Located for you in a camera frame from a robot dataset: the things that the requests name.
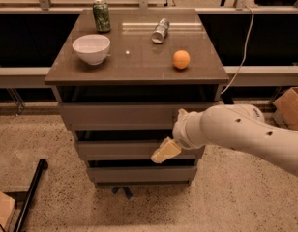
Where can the grey drawer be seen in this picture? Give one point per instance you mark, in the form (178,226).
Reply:
(141,174)
(116,150)
(82,116)

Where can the green soda can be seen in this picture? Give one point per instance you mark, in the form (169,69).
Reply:
(101,16)

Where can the metal railing frame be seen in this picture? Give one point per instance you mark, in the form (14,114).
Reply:
(240,76)

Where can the cardboard box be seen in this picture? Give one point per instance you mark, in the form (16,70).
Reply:
(7,208)
(286,115)

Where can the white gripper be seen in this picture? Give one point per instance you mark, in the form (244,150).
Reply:
(182,130)

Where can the grey top drawer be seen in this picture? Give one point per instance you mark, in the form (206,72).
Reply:
(82,116)

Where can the cardboard box bottom left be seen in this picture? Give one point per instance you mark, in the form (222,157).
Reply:
(7,208)

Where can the orange fruit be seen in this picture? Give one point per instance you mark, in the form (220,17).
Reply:
(181,59)

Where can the grey bottom drawer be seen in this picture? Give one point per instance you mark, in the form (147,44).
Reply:
(141,174)

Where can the white ceramic bowl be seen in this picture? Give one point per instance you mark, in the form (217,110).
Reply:
(92,49)

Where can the cardboard box right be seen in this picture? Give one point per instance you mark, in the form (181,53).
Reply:
(286,115)

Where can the silver can lying down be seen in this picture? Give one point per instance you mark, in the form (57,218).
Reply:
(160,31)

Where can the black metal bar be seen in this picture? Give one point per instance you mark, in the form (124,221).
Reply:
(41,167)

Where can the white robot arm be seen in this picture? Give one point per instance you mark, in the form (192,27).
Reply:
(239,127)

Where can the grey drawer cabinet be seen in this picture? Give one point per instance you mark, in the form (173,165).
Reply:
(139,71)

